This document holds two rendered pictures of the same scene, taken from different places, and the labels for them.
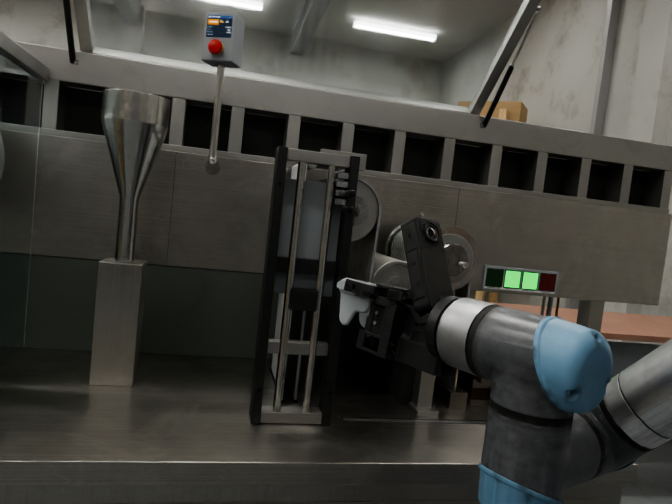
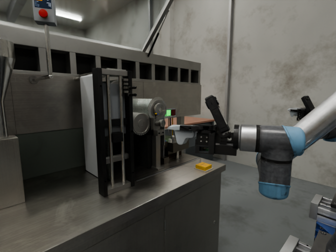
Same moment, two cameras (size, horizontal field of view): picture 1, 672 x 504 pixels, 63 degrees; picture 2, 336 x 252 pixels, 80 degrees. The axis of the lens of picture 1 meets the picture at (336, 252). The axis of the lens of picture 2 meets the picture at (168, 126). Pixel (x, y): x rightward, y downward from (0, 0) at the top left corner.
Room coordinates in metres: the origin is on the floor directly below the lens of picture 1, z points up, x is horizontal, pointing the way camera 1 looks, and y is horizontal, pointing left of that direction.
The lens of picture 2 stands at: (0.23, 0.32, 1.33)
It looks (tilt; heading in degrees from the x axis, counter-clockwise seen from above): 9 degrees down; 328
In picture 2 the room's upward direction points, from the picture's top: straight up
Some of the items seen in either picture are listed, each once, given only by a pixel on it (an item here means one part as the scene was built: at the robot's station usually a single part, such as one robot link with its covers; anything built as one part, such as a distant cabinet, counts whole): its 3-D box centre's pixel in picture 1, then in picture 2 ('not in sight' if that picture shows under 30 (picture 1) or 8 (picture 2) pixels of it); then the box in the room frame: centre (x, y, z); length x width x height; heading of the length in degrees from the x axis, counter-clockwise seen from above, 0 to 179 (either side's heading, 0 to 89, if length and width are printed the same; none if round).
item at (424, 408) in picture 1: (431, 346); (157, 143); (1.23, -0.24, 1.05); 0.06 x 0.05 x 0.31; 13
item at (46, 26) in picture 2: (216, 112); (48, 50); (1.19, 0.28, 1.51); 0.02 x 0.02 x 0.20
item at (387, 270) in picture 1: (380, 279); (129, 121); (1.37, -0.12, 1.18); 0.26 x 0.12 x 0.12; 13
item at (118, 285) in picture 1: (124, 254); (1, 133); (1.22, 0.46, 1.19); 0.14 x 0.14 x 0.57
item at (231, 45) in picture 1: (221, 39); (44, 9); (1.18, 0.29, 1.66); 0.07 x 0.07 x 0.10; 78
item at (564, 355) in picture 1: (538, 359); (278, 141); (0.51, -0.20, 1.21); 0.11 x 0.08 x 0.09; 37
